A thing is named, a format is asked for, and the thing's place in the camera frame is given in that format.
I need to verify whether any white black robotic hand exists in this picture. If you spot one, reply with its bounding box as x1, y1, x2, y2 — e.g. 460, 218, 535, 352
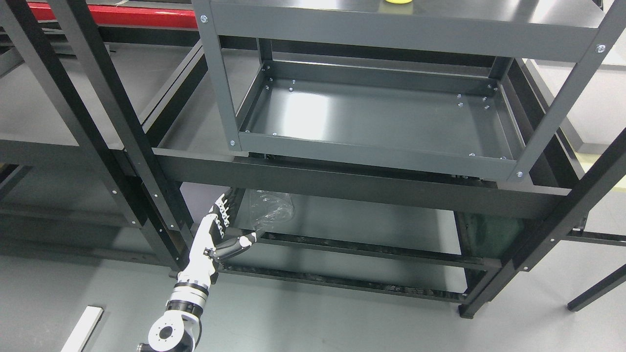
177, 190, 259, 290

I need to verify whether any yellow plastic cup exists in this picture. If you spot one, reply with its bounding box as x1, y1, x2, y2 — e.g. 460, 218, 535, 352
385, 0, 413, 4

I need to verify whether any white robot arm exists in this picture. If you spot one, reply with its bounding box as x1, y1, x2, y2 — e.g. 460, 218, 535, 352
136, 282, 210, 352

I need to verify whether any black metal shelf rack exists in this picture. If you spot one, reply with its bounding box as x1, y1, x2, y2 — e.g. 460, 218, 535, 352
1, 0, 625, 318

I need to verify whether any grey metal shelf unit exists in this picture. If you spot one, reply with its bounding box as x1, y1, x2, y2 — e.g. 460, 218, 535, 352
192, 0, 625, 182

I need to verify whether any crumpled clear plastic bag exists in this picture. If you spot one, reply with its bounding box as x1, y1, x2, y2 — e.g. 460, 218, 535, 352
247, 190, 295, 232

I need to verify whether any red metal beam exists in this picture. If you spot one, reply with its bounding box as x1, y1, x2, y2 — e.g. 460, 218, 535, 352
27, 1, 199, 30

